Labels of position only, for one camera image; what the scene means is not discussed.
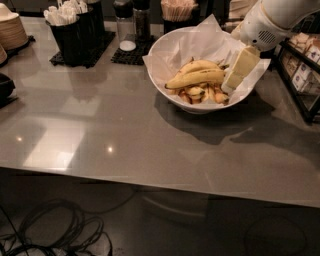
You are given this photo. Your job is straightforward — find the dark object left edge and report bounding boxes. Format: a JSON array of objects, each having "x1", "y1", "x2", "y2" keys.
[{"x1": 0, "y1": 73, "x2": 15, "y2": 100}]

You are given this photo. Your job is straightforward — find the pepper shaker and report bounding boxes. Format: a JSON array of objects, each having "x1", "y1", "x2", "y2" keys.
[{"x1": 133, "y1": 0, "x2": 151, "y2": 42}]

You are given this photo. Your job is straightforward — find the black cutlery holder front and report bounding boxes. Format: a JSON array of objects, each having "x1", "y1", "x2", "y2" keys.
[{"x1": 46, "y1": 21, "x2": 82, "y2": 66}]

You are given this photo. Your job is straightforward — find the white paper liner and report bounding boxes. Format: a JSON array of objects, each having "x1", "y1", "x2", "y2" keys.
[{"x1": 143, "y1": 15, "x2": 270, "y2": 113}]

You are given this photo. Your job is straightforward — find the black cutlery holder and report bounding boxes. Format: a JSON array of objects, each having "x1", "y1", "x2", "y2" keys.
[
  {"x1": 78, "y1": 0, "x2": 105, "y2": 49},
  {"x1": 46, "y1": 21, "x2": 82, "y2": 66}
]

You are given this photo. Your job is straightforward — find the wrapped white cutlery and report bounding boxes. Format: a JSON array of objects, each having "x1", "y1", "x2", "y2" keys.
[{"x1": 43, "y1": 0, "x2": 88, "y2": 26}]

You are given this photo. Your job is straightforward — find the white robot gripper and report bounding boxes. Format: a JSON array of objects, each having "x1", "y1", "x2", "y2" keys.
[{"x1": 221, "y1": 0, "x2": 320, "y2": 94}]

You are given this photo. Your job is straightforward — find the salt shaker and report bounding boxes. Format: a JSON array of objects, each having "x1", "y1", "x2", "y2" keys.
[{"x1": 113, "y1": 0, "x2": 136, "y2": 52}]

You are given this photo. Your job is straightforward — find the black mat centre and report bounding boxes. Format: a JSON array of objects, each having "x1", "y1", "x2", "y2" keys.
[{"x1": 111, "y1": 36, "x2": 155, "y2": 65}]

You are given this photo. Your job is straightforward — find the yellow banana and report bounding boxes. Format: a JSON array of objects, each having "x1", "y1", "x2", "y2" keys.
[
  {"x1": 165, "y1": 69, "x2": 224, "y2": 89},
  {"x1": 176, "y1": 59, "x2": 229, "y2": 77}
]

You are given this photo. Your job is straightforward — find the stack of brown bowls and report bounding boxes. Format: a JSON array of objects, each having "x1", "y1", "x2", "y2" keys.
[{"x1": 0, "y1": 3, "x2": 28, "y2": 50}]

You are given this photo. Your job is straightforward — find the black mat left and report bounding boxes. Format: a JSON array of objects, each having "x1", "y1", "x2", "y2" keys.
[{"x1": 49, "y1": 31, "x2": 116, "y2": 68}]

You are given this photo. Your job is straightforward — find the wooden stirrers holder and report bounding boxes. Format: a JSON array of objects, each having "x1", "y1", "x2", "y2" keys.
[{"x1": 161, "y1": 0, "x2": 200, "y2": 33}]

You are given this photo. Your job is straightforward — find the black cables on floor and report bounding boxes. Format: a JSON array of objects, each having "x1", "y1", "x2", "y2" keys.
[{"x1": 0, "y1": 199, "x2": 114, "y2": 256}]

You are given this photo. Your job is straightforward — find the black cutlery holder rear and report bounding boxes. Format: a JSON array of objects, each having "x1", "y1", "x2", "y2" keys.
[{"x1": 78, "y1": 0, "x2": 105, "y2": 49}]

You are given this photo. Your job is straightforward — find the brown paper bag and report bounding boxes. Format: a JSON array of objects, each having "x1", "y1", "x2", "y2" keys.
[{"x1": 229, "y1": 0, "x2": 258, "y2": 19}]

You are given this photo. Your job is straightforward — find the white bowl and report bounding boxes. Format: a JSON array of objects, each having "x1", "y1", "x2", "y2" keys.
[{"x1": 143, "y1": 27, "x2": 257, "y2": 114}]

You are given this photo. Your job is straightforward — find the black mat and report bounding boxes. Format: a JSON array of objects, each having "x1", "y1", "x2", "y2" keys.
[
  {"x1": 111, "y1": 36, "x2": 155, "y2": 65},
  {"x1": 49, "y1": 31, "x2": 116, "y2": 68}
]

